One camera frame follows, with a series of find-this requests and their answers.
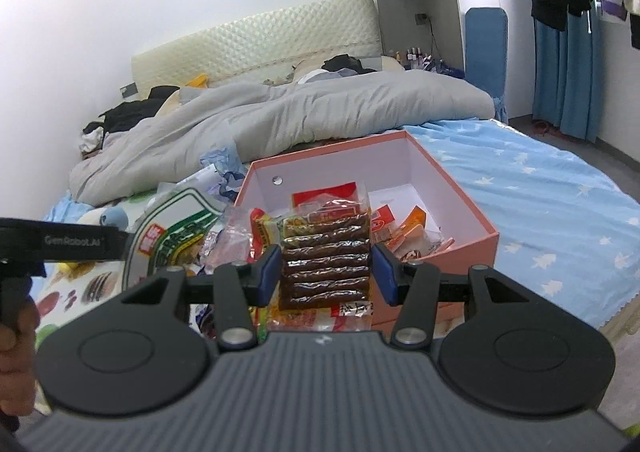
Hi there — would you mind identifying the white black clothes heap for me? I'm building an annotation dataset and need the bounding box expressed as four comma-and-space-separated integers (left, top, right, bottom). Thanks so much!
80, 121, 109, 153

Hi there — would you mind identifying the red label clear snack packet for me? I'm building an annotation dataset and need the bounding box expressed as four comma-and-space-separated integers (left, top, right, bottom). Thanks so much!
291, 181, 371, 214

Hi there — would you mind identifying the black garment on pillow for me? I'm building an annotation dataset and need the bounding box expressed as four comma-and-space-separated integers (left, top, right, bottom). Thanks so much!
322, 54, 369, 76

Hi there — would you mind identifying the brown sticks snack packet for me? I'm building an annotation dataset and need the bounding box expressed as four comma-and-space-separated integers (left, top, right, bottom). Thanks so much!
277, 199, 376, 319

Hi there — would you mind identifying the blue padded board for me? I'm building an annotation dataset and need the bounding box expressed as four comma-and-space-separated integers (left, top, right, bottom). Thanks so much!
464, 6, 509, 99

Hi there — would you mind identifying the yellow red snack packet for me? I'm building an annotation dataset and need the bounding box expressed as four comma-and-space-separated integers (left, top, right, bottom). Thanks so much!
249, 207, 287, 333

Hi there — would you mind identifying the red white snack packet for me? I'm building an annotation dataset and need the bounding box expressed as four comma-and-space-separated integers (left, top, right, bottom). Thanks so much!
371, 205, 397, 239

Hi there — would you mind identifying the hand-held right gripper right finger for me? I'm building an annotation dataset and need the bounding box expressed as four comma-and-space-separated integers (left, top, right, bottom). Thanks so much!
370, 243, 529, 351

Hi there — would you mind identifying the grey duvet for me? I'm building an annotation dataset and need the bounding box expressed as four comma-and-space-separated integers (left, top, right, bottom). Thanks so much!
69, 68, 496, 206

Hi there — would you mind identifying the clear crinkled snack packet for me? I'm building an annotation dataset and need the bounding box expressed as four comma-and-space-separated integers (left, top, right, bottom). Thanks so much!
202, 206, 261, 274

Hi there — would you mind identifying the blue curtain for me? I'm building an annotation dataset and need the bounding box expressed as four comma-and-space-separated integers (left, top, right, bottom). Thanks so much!
531, 0, 604, 144

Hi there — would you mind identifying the large green white snack packet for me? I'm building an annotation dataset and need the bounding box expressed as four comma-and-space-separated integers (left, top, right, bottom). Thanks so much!
121, 186, 227, 291

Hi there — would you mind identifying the fruit print mat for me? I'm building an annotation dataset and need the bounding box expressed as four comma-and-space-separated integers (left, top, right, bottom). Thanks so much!
30, 172, 242, 349

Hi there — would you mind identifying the cluster of small bottles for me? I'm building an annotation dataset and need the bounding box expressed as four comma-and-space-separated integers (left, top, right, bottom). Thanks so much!
395, 46, 437, 69

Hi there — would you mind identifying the person's left hand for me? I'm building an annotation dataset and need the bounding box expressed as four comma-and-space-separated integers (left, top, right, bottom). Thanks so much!
0, 305, 44, 418

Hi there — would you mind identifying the crumpled blue white plastic bag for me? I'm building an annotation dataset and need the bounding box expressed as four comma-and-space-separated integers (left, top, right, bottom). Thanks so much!
157, 146, 249, 209

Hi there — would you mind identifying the black clothes pile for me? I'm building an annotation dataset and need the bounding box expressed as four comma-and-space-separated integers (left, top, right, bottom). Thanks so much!
102, 85, 181, 138

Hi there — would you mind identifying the orange snack packet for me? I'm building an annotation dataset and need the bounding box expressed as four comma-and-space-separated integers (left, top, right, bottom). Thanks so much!
396, 206, 431, 244

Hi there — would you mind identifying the cream quilted headboard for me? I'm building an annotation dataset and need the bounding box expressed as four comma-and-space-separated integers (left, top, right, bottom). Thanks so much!
131, 0, 384, 101

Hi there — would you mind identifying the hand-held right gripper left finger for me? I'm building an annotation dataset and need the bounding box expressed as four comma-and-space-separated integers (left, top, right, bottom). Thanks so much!
120, 244, 283, 352

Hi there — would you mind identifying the white blue plush penguin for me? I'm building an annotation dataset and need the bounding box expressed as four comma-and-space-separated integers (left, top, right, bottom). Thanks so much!
75, 205, 132, 236

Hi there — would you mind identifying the clear brown snack packet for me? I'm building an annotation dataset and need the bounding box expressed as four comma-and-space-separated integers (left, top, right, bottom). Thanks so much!
395, 229, 457, 261

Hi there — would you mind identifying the cream pillow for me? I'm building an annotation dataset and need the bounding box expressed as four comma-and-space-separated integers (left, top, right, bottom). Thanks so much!
370, 55, 407, 74
160, 90, 187, 116

